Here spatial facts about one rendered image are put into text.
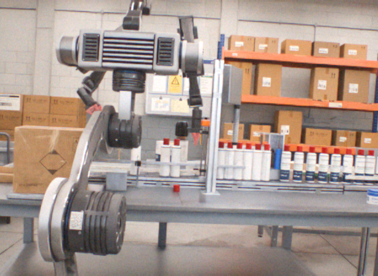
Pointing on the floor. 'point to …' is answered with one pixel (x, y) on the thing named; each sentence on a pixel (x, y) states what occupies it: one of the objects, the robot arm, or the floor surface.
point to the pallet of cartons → (37, 113)
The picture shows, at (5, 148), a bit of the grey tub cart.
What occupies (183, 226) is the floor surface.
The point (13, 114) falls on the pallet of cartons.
